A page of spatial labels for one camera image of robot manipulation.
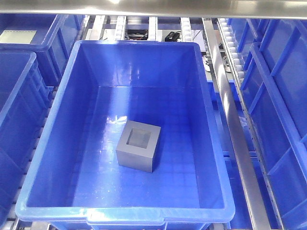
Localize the steel divider rail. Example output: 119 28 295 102
202 18 271 230

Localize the blue bin left back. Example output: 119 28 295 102
0 13 85 86

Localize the target blue bin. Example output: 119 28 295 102
15 41 235 230

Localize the blue bin right side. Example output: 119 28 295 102
240 19 307 230

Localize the black power adapter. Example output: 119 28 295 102
165 31 180 42

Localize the white roller track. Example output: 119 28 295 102
180 17 192 42

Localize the gray cube base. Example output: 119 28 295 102
116 120 161 173

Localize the blue bin left front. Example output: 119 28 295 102
0 50 53 224

